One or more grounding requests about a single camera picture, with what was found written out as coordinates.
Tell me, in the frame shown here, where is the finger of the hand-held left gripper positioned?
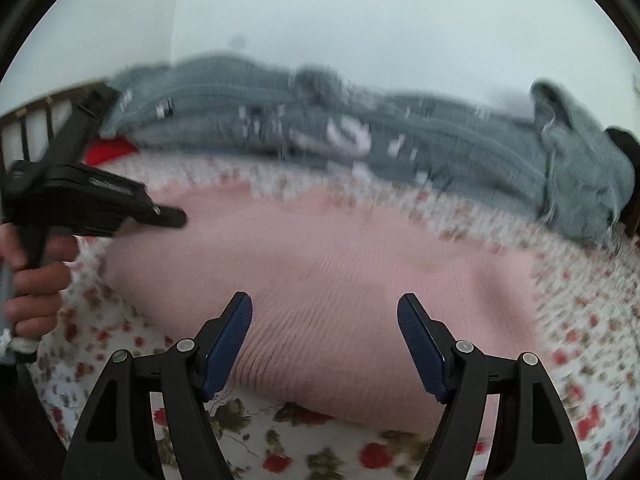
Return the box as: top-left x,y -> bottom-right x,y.
122,204 -> 189,235

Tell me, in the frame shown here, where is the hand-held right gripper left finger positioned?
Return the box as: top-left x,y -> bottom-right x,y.
62,292 -> 254,480

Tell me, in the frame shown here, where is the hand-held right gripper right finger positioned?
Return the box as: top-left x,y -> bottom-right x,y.
397,293 -> 588,480

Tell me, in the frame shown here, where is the pink knit sweater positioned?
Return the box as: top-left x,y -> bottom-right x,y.
100,180 -> 556,441

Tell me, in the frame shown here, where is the person's left hand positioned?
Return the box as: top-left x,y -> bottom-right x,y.
0,222 -> 79,339

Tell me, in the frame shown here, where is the red pillow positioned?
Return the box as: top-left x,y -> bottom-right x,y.
84,139 -> 139,167

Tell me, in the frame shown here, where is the wooden slatted headboard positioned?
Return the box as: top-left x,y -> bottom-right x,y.
0,85 -> 108,163

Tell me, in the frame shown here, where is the floral bed sheet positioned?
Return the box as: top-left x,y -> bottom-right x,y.
30,152 -> 640,480

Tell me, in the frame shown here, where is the grey floral quilt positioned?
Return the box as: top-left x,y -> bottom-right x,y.
100,52 -> 636,246

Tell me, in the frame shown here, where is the dark cloth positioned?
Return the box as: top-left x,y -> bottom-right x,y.
602,127 -> 640,238

